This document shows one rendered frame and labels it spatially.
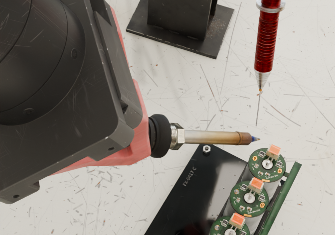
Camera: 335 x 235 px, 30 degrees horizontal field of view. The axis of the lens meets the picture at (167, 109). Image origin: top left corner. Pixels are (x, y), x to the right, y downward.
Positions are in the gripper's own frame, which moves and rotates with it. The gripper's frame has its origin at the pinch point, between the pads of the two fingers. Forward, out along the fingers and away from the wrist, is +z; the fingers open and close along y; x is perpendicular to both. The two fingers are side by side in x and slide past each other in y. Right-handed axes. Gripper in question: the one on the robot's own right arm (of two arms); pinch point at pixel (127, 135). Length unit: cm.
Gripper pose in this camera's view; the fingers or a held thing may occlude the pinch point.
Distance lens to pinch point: 34.0
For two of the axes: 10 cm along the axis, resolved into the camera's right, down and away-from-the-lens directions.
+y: -2.8, -8.2, 5.0
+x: -8.7, 4.4, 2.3
